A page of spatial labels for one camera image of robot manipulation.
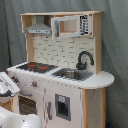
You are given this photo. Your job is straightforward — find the black toy stovetop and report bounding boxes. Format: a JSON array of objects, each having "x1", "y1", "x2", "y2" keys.
[{"x1": 19, "y1": 62, "x2": 56, "y2": 73}]

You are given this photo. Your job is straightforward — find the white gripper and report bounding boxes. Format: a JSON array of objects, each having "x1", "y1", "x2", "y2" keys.
[{"x1": 0, "y1": 72, "x2": 20, "y2": 103}]

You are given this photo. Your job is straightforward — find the red stove knob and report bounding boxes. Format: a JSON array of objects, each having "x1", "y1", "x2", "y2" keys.
[
  {"x1": 31, "y1": 81, "x2": 37, "y2": 87},
  {"x1": 12, "y1": 77, "x2": 19, "y2": 83}
]

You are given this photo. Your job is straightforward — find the white fridge door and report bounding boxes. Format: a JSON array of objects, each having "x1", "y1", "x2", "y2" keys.
[{"x1": 45, "y1": 82, "x2": 82, "y2": 128}]

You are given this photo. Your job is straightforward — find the white oven door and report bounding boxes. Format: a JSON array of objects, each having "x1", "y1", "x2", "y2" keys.
[{"x1": 13, "y1": 88, "x2": 44, "y2": 128}]

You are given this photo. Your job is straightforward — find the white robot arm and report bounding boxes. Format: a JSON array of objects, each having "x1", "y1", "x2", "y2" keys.
[{"x1": 0, "y1": 72, "x2": 43, "y2": 128}]

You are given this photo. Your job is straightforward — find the white microwave door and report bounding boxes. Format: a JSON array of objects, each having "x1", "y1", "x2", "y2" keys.
[{"x1": 51, "y1": 14, "x2": 92, "y2": 40}]

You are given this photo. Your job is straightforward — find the grey toy sink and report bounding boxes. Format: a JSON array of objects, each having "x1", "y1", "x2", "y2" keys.
[{"x1": 53, "y1": 68, "x2": 93, "y2": 81}]

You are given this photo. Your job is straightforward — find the grey range hood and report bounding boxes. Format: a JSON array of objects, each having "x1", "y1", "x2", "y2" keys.
[{"x1": 25, "y1": 16, "x2": 51, "y2": 35}]

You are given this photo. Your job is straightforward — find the grey fridge door handle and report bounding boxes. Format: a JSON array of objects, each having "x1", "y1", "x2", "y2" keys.
[{"x1": 47, "y1": 102, "x2": 52, "y2": 120}]

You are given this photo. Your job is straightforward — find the black toy faucet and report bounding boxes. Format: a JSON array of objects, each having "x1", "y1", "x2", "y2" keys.
[{"x1": 76, "y1": 51, "x2": 94, "y2": 70}]

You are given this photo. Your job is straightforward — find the left red stove knob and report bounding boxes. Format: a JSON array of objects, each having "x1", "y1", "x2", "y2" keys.
[{"x1": 12, "y1": 77, "x2": 19, "y2": 83}]

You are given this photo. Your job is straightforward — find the right red stove knob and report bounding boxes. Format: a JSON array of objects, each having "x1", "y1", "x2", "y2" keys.
[{"x1": 31, "y1": 81, "x2": 37, "y2": 87}]

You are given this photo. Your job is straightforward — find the wooden toy kitchen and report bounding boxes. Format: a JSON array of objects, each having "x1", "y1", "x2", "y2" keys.
[{"x1": 8, "y1": 11, "x2": 114, "y2": 128}]

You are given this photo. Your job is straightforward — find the grey ice dispenser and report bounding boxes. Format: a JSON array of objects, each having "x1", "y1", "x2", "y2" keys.
[{"x1": 55, "y1": 94, "x2": 71, "y2": 121}]

